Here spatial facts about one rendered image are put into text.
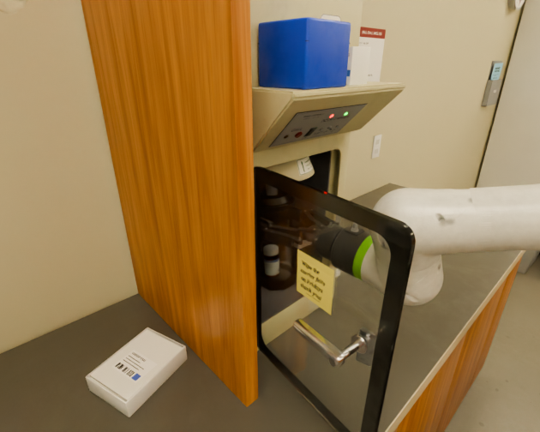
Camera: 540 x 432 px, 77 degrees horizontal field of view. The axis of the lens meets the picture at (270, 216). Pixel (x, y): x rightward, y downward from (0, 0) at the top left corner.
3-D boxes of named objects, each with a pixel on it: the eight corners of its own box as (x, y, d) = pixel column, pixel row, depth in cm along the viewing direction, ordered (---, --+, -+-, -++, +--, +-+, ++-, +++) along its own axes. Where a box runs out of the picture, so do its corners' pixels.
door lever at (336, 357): (316, 317, 52) (318, 303, 51) (366, 356, 45) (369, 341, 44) (290, 333, 49) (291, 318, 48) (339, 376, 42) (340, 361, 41)
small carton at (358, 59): (327, 83, 62) (330, 47, 60) (345, 82, 65) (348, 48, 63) (349, 85, 59) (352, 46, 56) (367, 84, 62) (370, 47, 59)
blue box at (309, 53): (258, 87, 54) (257, 22, 51) (299, 84, 61) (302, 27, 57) (305, 90, 48) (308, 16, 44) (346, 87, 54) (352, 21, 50)
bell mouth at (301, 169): (222, 171, 79) (220, 147, 77) (276, 157, 90) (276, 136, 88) (275, 189, 67) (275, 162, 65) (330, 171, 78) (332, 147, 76)
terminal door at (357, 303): (257, 342, 74) (253, 163, 57) (371, 463, 51) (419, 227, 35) (254, 344, 73) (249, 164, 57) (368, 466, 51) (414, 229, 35)
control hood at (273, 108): (240, 151, 57) (237, 87, 53) (351, 128, 77) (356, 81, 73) (290, 165, 49) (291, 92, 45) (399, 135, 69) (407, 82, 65)
